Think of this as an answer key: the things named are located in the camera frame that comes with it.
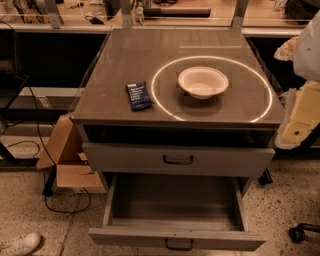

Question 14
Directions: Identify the grey drawer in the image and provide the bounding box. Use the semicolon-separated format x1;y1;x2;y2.
89;174;265;251
83;143;275;177

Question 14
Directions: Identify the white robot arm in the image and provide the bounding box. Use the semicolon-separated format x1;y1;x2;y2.
274;11;320;150

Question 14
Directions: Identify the grey drawer cabinet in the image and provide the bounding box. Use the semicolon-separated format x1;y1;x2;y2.
71;27;285;198

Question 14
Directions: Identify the grey top drawer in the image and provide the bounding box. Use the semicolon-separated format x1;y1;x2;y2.
83;143;275;177

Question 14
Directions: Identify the black office chair base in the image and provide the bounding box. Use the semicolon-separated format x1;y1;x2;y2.
288;223;320;243

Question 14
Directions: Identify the blue snack bar packet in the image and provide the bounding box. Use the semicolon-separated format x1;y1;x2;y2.
126;81;153;111

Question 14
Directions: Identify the brown cardboard box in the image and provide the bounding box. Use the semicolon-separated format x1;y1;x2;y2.
36;114;106;193

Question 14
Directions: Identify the black shelf unit left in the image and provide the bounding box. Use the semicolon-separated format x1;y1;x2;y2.
0;28;36;167

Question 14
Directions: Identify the white sneaker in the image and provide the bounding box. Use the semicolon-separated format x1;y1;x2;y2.
0;232;41;256

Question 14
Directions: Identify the black floor cable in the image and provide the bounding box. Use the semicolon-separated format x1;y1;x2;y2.
0;19;92;214

